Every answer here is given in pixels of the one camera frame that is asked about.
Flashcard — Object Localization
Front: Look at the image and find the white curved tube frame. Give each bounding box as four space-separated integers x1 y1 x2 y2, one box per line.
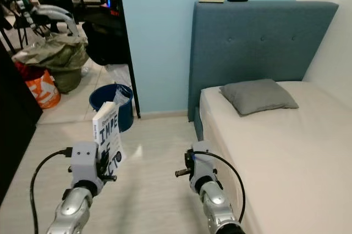
3 0 79 38

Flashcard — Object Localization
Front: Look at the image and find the blue fabric bed headboard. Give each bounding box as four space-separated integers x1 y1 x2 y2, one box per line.
188 1 339 122

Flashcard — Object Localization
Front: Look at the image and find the orange printed bag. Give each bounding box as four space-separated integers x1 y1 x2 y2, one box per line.
25 69 61 109

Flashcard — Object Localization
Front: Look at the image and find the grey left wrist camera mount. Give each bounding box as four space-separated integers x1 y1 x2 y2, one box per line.
70 142 101 182

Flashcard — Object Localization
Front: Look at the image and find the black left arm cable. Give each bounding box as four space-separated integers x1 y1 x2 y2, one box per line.
30 148 73 234

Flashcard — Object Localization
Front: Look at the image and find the grey fabric pillow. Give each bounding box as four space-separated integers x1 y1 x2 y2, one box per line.
220 79 299 116

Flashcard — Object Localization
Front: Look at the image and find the black desk side panel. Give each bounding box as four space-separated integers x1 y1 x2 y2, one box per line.
0 53 43 202

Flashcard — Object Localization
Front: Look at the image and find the blue plastic bucket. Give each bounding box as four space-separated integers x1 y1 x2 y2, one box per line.
89 84 134 132

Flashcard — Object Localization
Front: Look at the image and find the clear plastic bag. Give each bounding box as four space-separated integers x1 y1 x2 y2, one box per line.
113 87 131 108

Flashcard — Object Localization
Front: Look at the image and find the black backpack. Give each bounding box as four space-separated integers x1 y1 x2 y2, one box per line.
82 20 124 65

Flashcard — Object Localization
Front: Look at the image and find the beige sheeted mattress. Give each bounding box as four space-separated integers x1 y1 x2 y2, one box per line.
200 82 352 234

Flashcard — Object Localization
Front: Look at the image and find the black door frame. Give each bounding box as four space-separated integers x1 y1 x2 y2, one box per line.
110 0 141 118

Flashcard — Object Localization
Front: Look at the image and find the blue white printed book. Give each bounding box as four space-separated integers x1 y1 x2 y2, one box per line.
92 101 126 177

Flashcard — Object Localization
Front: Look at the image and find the olive green bag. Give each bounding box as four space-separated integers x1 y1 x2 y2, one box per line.
13 35 89 94

